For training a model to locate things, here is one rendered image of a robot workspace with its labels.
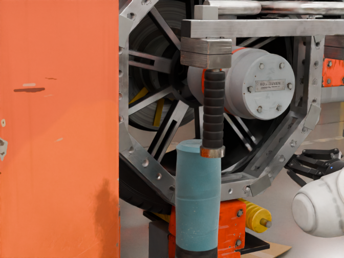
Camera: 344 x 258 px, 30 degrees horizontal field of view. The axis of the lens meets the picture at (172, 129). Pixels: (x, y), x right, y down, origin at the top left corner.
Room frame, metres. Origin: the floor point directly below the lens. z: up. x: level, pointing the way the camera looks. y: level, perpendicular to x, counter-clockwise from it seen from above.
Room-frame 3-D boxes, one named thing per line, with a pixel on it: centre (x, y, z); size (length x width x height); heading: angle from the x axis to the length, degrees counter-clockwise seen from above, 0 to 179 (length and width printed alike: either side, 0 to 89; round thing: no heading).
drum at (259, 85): (1.31, -0.13, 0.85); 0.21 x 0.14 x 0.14; 30
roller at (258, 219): (1.52, -0.15, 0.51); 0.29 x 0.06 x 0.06; 30
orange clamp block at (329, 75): (1.54, -0.37, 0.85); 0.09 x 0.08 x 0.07; 120
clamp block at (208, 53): (1.11, -0.06, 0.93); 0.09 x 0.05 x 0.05; 30
